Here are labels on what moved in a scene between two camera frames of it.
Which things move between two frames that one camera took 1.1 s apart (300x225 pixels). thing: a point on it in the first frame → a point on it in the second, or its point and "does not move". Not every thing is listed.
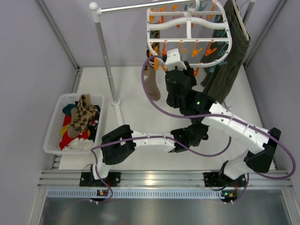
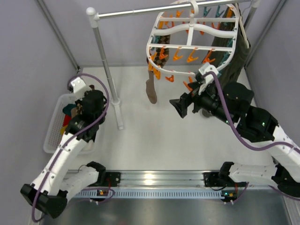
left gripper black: x=195 y=135 → x=80 y=108
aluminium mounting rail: x=160 y=178 does not move
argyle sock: x=154 y=34 → x=164 y=39
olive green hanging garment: x=230 y=45 does not move
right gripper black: x=188 y=71 → x=187 y=103
